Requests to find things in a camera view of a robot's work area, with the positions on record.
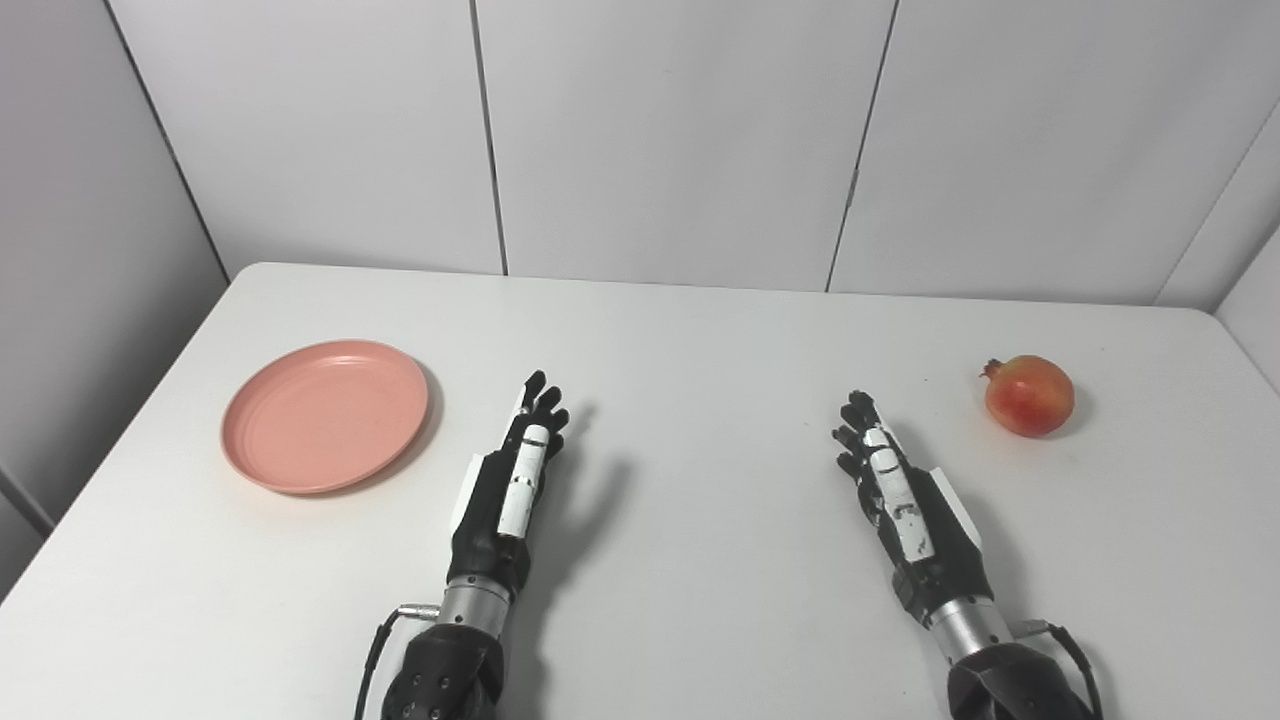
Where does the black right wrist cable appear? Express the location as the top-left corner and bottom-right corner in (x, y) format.
(1010, 620), (1106, 720)

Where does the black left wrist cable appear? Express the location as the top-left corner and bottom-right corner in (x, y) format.
(355, 603), (441, 720)

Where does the pink round plate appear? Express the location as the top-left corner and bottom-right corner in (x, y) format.
(220, 339), (430, 496)

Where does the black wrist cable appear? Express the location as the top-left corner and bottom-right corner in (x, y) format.
(355, 603), (441, 720)
(1010, 620), (1106, 720)

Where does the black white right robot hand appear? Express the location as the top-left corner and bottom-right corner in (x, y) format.
(830, 390), (996, 623)

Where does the red orange pomegranate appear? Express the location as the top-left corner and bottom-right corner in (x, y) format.
(979, 354), (1077, 438)

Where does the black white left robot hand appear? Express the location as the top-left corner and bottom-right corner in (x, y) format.
(448, 370), (571, 596)

